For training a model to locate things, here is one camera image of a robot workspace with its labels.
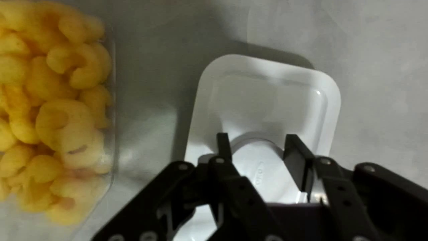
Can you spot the clear plastic container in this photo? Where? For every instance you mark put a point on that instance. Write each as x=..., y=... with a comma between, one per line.
x=58, y=111

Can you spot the white container lid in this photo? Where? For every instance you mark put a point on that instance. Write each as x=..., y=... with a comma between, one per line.
x=257, y=103

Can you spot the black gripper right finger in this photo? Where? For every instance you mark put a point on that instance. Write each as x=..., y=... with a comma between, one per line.
x=368, y=202

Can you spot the yellow snack pieces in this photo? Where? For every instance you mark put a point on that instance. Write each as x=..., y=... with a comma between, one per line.
x=48, y=107

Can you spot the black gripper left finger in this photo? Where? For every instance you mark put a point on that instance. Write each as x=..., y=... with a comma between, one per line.
x=170, y=199

